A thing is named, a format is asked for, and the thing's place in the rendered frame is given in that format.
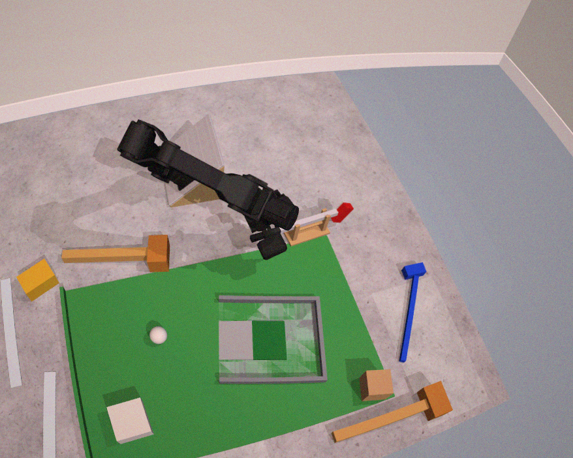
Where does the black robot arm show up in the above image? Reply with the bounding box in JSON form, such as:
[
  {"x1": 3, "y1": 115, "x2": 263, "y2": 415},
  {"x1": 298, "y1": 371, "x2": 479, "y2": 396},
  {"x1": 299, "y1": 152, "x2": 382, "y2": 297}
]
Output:
[{"x1": 117, "y1": 119, "x2": 299, "y2": 231}]

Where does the blue putter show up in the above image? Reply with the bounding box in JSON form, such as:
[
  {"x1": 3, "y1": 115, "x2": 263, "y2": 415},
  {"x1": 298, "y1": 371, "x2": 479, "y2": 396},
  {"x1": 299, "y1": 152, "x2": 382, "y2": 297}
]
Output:
[{"x1": 399, "y1": 262, "x2": 426, "y2": 363}]

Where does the white ball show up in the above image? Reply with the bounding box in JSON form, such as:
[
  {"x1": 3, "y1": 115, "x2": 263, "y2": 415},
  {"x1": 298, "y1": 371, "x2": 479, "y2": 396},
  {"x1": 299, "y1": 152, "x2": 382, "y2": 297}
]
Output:
[{"x1": 149, "y1": 326, "x2": 167, "y2": 344}]

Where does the green flat mat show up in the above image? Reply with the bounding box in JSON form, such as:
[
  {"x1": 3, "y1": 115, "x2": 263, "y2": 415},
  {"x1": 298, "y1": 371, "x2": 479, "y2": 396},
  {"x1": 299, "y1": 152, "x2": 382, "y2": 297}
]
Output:
[{"x1": 66, "y1": 236, "x2": 395, "y2": 458}]

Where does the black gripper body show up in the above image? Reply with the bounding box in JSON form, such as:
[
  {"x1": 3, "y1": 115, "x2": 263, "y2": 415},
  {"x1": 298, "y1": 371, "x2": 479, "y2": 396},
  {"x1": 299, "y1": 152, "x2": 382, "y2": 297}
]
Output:
[{"x1": 244, "y1": 215, "x2": 287, "y2": 260}]

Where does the white flat strip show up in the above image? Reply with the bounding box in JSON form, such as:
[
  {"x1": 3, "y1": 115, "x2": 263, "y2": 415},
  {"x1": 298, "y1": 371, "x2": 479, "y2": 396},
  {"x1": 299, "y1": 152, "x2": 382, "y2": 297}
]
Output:
[
  {"x1": 1, "y1": 278, "x2": 22, "y2": 388},
  {"x1": 43, "y1": 372, "x2": 56, "y2": 458}
]

